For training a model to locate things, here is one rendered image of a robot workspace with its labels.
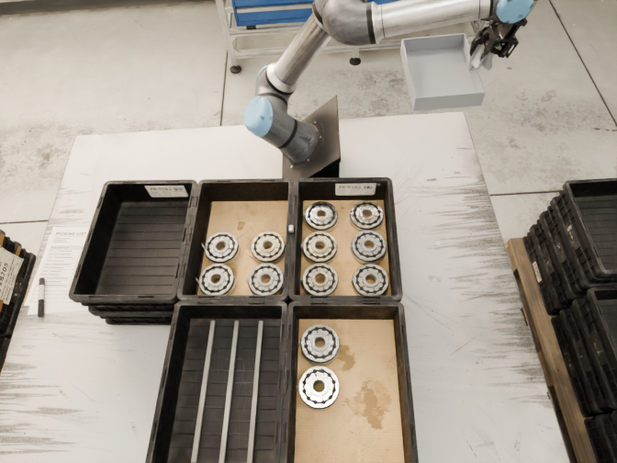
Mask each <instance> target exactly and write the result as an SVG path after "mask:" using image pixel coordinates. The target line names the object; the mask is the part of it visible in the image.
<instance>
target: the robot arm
mask: <svg viewBox="0 0 617 463"><path fill-rule="evenodd" d="M538 1H539V0H400V1H396V2H392V3H387V4H383V5H378V4H376V3H375V2H370V3H367V0H315V1H314V2H313V4H312V11H313V13H312V15H311V16H310V17H309V19H308V20H307V22H306V23H305V25H304V26H303V27H302V29H301V30H300V31H299V32H298V34H297V35H296V37H295V38H294V39H293V41H292V42H291V43H290V45H289V46H288V48H287V49H286V51H285V52H284V54H283V55H282V56H281V58H280V59H279V61H278V62H273V63H271V64H270V65H268V64H267V65H265V67H263V68H262V69H261V71H260V72H259V73H258V76H257V78H256V87H255V94H254V98H253V99H252V100H251V101H250V103H249V104H248V106H247V109H246V110H245V113H244V125H245V127H246V129H247V130H248V131H250V132H251V133H252V134H253V135H255V136H257V137H259V138H261V139H263V140H264V141H267V142H268V143H270V144H271V145H273V146H275V147H276V148H277V149H279V150H280V152H281V153H282V154H283V155H284V156H285V158H286V159H287V160H288V161H289V162H290V163H292V164H301V163H303V162H304V161H305V160H307V159H308V158H309V156H310V155H311V154H312V152H313V151H314V149H315V147H316V145H317V142H318V138H319V131H318V129H317V127H315V126H314V125H312V124H310V123H307V122H303V121H300V120H296V119H294V118H293V117H291V116H290V115H288V114H287V108H288V99H289V98H290V97H291V95H292V94H293V93H294V92H295V91H296V89H297V86H298V81H297V80H298V79H299V77H300V76H301V75H302V74H303V73H304V72H305V71H306V70H307V69H308V67H309V66H310V65H311V64H312V62H313V61H314V60H315V59H316V57H317V56H318V55H319V54H320V52H321V51H322V50H323V49H324V47H325V46H326V45H327V44H328V43H329V41H330V40H331V39H334V40H336V41H338V42H340V43H341V44H344V45H349V46H367V45H373V44H377V43H378V42H379V41H380V40H381V39H383V38H387V37H392V36H397V35H401V34H406V33H411V32H416V31H421V30H425V29H430V28H438V27H443V26H448V25H453V24H458V23H463V22H467V21H472V20H477V19H480V20H483V21H485V22H487V21H489V23H488V24H486V25H485V27H484V28H482V30H481V31H479V32H478V33H477V35H476V36H475V37H474V39H473V41H472V43H471V47H470V51H469V57H468V70H469V71H471V69H472V68H473V66H474V67H475V68H477V69H479V68H480V67H482V66H484V67H485V68H486V69H487V70H490V69H491V68H492V66H493V57H494V56H495V54H497V55H498V56H499V57H500V58H504V57H505V56H506V58H507V59H508V58H509V56H510V55H511V53H512V52H513V50H514V49H515V48H516V46H517V45H518V44H519V41H518V40H517V38H516V36H515V33H516V32H517V30H518V29H519V28H520V26H523V27H525V25H526V24H527V22H528V21H527V19H526V17H527V16H528V14H530V13H531V11H532V10H533V8H534V7H535V5H536V4H537V2H538ZM490 20H493V22H491V21H490ZM483 44H484V45H483ZM512 45H514V47H513V49H512V50H511V52H510V53H509V50H510V48H511V47H512ZM484 46H485V47H484ZM482 53H483V54H482Z"/></svg>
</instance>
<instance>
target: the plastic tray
mask: <svg viewBox="0 0 617 463"><path fill-rule="evenodd" d="M469 51H470V46H469V44H468V41H467V38H466V34H465V33H459V34H449V35H439V36H430V37H419V38H409V39H402V40H401V47H400V55H401V60H402V63H403V68H404V72H405V76H406V80H407V85H408V89H409V96H410V101H411V104H412V109H413V111H420V110H431V109H441V108H452V107H473V106H481V104H482V102H483V99H484V96H485V93H486V91H485V88H484V86H483V83H482V80H481V78H480V75H479V72H478V69H477V68H475V67H474V66H473V68H472V69H471V71H469V70H468V57H469Z"/></svg>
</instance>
